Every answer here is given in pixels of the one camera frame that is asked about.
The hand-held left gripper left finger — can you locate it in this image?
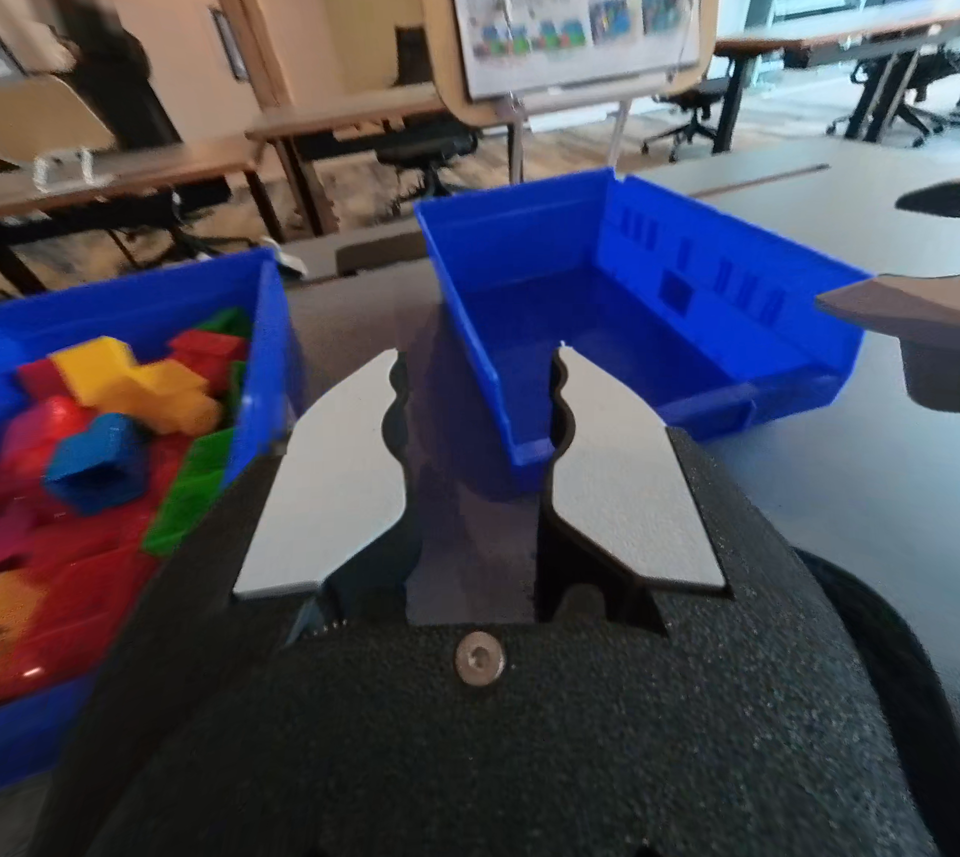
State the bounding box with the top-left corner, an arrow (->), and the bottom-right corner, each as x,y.
233,347 -> 424,603

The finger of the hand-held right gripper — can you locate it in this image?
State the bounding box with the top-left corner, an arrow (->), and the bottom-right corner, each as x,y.
815,272 -> 960,416
896,178 -> 960,221

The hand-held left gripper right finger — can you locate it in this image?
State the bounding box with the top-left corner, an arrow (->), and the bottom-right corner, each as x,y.
537,344 -> 730,597

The blue plastic bin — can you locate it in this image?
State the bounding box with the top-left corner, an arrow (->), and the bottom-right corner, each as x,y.
0,248 -> 303,792

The pile of mixed mega blocks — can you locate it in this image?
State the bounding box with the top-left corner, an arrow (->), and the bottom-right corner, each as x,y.
0,308 -> 258,704

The blue plastic object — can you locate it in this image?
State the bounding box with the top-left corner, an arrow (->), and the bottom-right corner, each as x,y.
414,166 -> 870,473

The black office chair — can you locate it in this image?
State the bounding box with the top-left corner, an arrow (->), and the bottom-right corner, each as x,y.
845,0 -> 960,149
642,74 -> 724,164
372,23 -> 484,216

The long dark table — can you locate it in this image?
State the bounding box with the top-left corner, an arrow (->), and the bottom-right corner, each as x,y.
711,0 -> 960,156

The clear acrylic stand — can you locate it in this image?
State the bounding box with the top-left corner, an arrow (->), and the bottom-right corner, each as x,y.
29,148 -> 115,195

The instruction poster on stand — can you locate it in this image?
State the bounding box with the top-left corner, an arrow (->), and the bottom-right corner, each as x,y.
401,0 -> 730,132

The wooden table frame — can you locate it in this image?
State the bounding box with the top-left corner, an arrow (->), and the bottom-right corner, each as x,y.
0,82 -> 522,297

